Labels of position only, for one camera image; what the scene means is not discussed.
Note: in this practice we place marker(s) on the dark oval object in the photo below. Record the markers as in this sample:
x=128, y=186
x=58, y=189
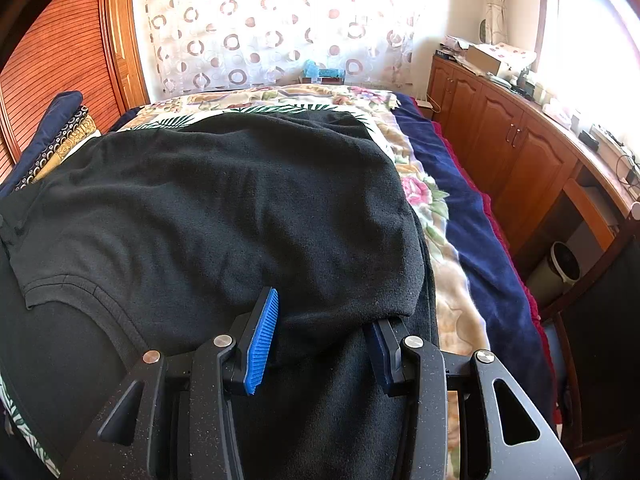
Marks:
x=483, y=31

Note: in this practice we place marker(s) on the black t-shirt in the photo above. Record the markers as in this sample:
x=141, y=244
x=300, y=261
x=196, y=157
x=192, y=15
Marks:
x=225, y=210

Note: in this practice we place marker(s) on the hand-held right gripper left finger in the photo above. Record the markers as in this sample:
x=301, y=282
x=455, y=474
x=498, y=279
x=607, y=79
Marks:
x=260, y=345

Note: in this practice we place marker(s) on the dark chair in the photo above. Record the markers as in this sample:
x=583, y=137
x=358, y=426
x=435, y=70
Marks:
x=605, y=340

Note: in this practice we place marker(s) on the wooden sideboard cabinet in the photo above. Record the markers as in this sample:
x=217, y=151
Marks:
x=510, y=150

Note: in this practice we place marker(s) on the pink figurine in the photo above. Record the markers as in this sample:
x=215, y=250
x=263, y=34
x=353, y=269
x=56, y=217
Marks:
x=556, y=112

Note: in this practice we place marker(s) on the stack of papers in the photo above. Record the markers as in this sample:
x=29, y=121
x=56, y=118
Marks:
x=450, y=49

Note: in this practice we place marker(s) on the circle print sheer curtain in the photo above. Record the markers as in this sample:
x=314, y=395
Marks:
x=260, y=25

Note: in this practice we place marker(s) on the white round fan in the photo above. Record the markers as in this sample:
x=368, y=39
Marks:
x=562, y=267

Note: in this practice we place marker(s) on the cardboard box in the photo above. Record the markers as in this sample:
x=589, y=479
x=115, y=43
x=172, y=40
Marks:
x=482, y=60

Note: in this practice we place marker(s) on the small black box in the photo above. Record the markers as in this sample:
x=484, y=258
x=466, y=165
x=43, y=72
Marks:
x=589, y=140

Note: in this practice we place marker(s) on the bunched window curtain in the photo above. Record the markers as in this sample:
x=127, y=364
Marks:
x=494, y=0

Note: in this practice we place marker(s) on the navy blanket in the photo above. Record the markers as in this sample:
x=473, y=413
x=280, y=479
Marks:
x=480, y=240

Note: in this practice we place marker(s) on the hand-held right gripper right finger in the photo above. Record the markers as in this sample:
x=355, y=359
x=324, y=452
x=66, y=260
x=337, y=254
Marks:
x=382, y=360

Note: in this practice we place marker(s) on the blue box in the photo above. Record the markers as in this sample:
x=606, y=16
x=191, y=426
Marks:
x=322, y=71

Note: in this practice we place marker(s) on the wooden slatted wardrobe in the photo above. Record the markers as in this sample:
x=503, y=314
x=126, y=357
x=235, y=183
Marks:
x=60, y=45

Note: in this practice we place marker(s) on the window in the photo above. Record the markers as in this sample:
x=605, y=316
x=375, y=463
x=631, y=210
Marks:
x=590, y=35

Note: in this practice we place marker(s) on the navy gold patterned cushion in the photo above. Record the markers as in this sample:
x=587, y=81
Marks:
x=65, y=137

